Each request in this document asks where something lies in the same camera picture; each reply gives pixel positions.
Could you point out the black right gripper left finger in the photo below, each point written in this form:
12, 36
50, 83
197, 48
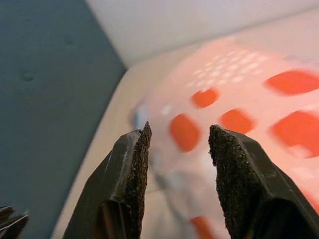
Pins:
112, 189

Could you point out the blue padded bed frame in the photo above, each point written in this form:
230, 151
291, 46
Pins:
37, 99

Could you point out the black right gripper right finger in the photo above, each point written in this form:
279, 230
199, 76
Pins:
249, 189

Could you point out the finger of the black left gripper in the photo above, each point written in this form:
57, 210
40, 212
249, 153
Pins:
6, 211
12, 227

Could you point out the pink plastic laundry basket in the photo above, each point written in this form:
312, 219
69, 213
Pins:
249, 99

